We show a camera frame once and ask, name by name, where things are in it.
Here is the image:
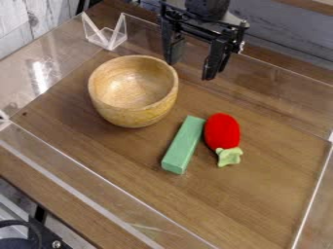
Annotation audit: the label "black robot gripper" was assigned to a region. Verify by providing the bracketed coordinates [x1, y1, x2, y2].
[159, 0, 250, 81]

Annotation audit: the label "green rectangular block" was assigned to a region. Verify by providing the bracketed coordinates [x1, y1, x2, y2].
[161, 116, 206, 175]

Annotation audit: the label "black metal bracket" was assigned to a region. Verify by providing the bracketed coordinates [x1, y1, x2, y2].
[28, 206, 72, 249]

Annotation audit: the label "clear acrylic corner bracket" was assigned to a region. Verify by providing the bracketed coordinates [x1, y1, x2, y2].
[80, 13, 127, 51]

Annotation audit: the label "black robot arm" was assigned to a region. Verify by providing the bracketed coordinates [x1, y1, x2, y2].
[159, 0, 250, 81]

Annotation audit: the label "red plush strawberry toy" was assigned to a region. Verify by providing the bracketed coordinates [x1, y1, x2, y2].
[204, 113, 243, 167]

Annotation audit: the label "black cable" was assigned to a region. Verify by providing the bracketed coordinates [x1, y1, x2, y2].
[0, 219, 42, 249]

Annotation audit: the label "brown wooden bowl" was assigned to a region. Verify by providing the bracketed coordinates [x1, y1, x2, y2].
[87, 54, 179, 128]

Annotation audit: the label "clear acrylic tray walls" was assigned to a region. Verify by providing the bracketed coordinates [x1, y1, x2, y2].
[0, 19, 333, 249]

